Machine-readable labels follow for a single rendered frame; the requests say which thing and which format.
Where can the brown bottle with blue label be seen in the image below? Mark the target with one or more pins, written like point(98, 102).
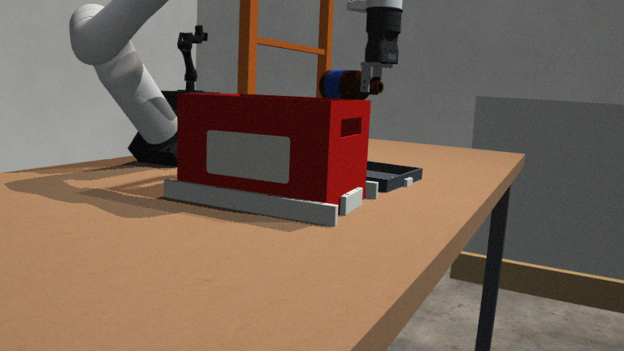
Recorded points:
point(346, 84)

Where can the red crate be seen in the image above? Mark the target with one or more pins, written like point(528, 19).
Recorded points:
point(312, 150)

